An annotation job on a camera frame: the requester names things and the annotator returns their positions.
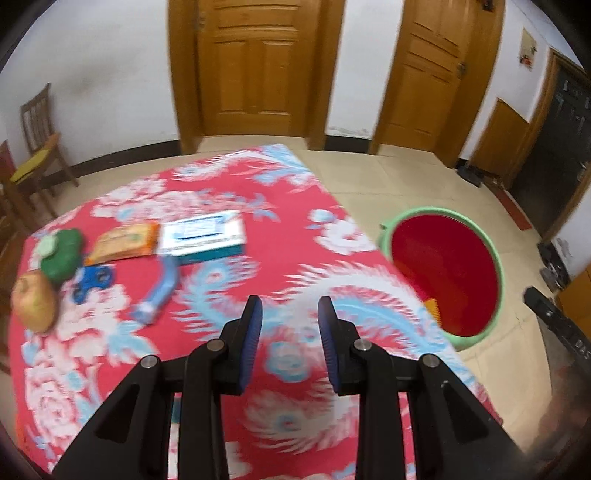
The blue tube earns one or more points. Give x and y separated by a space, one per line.
159 290

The yellow seat cushion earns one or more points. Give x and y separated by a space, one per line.
32 164

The orange snack packet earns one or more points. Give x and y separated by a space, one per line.
122 242

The red yellow apple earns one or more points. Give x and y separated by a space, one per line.
34 302

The wooden panel door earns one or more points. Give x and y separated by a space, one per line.
254 64
434 74

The red doormat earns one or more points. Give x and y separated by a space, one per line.
512 207

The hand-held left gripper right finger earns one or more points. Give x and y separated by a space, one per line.
328 333

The red basin with green rim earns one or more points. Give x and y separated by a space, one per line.
443 258

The red floral tablecloth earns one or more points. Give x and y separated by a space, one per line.
295 221

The wooden chair with cushion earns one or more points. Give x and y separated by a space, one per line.
39 120

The wall meter box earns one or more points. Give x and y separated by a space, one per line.
528 48

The blue fidget spinner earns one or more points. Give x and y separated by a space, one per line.
94 281

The dark shoes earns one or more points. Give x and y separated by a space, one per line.
470 174

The green toy vegetable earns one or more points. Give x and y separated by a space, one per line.
62 258

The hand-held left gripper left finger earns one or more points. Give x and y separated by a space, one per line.
251 333

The blue and white box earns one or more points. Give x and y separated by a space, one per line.
203 237

